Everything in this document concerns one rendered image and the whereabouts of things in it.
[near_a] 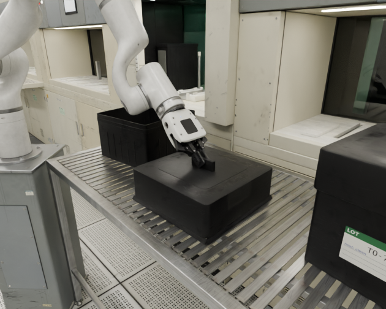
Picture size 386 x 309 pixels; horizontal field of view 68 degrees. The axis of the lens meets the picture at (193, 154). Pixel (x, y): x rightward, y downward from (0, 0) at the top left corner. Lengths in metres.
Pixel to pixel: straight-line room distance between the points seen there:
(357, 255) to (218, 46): 0.84
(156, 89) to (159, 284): 1.12
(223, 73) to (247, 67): 0.09
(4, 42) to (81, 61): 2.08
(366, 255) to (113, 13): 0.80
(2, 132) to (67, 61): 1.95
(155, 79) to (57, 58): 2.31
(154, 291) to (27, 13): 1.31
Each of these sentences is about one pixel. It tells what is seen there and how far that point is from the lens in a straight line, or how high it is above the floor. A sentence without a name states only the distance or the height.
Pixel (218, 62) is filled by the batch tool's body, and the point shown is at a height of 1.11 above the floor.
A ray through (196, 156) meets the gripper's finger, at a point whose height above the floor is 0.90.
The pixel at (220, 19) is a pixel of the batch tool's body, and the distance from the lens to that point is 1.15.
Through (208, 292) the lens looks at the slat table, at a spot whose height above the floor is 0.76.
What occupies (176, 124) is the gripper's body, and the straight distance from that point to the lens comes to 0.79.
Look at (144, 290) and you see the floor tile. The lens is 1.65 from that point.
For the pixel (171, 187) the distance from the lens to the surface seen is 0.71.
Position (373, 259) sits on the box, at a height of 0.84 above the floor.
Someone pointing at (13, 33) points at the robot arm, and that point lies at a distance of 1.13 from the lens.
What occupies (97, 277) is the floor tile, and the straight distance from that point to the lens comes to 1.77.
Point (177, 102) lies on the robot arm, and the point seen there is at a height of 1.03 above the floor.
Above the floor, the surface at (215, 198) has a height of 0.86.
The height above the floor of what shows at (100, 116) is 0.93.
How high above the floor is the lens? 1.20
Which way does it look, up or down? 22 degrees down
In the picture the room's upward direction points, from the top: straight up
